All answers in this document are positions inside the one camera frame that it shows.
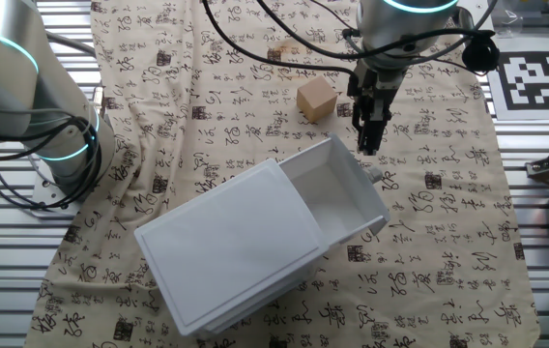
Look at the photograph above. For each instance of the white drawer with knob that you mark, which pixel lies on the white drawer with knob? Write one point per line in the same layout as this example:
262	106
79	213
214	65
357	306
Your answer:
332	193

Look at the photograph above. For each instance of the wooden cube block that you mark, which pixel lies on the wooden cube block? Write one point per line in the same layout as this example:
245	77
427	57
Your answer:
317	99

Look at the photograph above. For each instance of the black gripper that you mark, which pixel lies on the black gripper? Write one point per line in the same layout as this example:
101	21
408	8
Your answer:
375	89

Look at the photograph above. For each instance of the black white fiducial marker board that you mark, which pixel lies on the black white fiducial marker board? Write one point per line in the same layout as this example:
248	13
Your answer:
526	82

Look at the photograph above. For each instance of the white plastic drawer cabinet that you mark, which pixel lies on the white plastic drawer cabinet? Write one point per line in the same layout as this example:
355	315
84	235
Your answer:
231	241

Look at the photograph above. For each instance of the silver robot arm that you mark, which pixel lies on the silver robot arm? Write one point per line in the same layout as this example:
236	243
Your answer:
13	72

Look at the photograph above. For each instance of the beige calligraphy print cloth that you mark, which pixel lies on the beige calligraphy print cloth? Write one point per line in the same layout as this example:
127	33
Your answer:
448	241

